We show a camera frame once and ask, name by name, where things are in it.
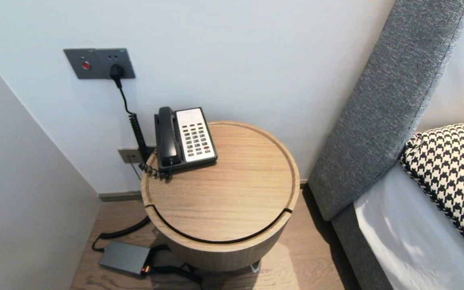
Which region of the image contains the round wooden bedside table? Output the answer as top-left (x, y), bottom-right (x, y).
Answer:
top-left (141, 120), bottom-right (300, 272)

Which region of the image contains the black telephone base white keypad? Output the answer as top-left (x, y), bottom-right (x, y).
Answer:
top-left (154, 107), bottom-right (219, 172)

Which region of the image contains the black telephone handset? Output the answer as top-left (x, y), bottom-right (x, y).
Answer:
top-left (157, 107), bottom-right (182, 168)

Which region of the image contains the black power plug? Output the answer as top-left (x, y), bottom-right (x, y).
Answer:
top-left (109, 64), bottom-right (126, 88)

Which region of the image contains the grey fabric headboard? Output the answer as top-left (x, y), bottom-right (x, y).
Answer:
top-left (308, 0), bottom-right (464, 222)

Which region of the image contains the grey power adapter box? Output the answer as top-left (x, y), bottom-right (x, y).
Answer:
top-left (98, 240), bottom-right (152, 276)

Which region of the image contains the grey fabric bed base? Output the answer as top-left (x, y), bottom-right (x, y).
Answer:
top-left (331, 203), bottom-right (389, 290)

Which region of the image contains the white bed sheet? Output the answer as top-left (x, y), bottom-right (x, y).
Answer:
top-left (354, 161), bottom-right (464, 290)

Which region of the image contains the black white houndstooth pillow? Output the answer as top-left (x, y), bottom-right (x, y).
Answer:
top-left (400, 119), bottom-right (464, 274)

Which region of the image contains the black coiled telephone cord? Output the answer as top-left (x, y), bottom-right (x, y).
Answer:
top-left (139, 160), bottom-right (173, 181)

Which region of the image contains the black coiled power cable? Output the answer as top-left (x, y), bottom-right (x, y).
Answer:
top-left (92, 79), bottom-right (156, 252)

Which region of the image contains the thin black telephone wire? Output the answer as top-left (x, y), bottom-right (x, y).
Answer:
top-left (128, 156), bottom-right (142, 181)

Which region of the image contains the beige low wall plate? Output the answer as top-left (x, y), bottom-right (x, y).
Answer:
top-left (118, 147), bottom-right (146, 164)

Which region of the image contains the black adapter output cable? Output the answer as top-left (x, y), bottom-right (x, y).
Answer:
top-left (143, 244), bottom-right (203, 285)

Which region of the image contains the dark grey wall socket panel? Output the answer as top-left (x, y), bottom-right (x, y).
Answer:
top-left (63, 48), bottom-right (136, 80)

